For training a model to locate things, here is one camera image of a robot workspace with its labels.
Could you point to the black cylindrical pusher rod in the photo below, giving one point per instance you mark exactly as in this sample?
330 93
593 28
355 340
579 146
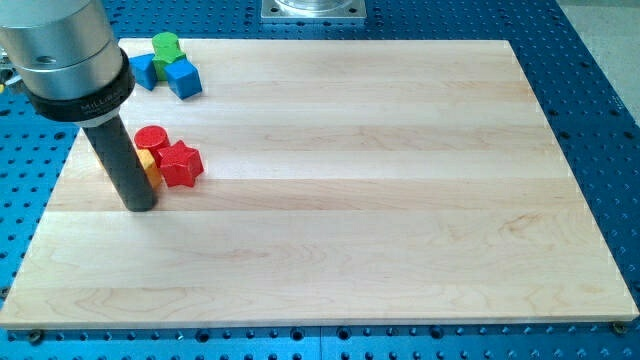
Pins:
114 148

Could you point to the black tool mounting collar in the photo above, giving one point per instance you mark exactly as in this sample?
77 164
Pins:
91 106

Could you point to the yellow block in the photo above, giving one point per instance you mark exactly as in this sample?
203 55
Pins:
150 167

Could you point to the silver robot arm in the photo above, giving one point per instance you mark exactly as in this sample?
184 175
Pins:
73 70

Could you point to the green star block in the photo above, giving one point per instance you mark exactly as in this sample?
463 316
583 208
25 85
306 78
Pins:
162 60

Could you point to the red star block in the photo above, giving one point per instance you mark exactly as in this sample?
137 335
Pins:
180 164

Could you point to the red cylinder block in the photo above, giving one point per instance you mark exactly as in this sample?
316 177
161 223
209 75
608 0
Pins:
152 138

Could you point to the blue triangular block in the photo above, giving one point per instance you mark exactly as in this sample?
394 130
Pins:
143 70

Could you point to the blue cube block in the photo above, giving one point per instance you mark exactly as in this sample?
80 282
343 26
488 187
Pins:
183 79

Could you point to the green cylinder block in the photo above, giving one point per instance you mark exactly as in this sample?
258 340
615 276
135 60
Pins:
165 43

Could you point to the wooden board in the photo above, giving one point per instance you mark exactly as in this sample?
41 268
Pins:
344 183

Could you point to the blue perforated table plate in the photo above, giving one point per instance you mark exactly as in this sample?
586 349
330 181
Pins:
597 129

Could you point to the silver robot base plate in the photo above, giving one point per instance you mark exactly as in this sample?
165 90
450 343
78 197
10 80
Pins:
313 11

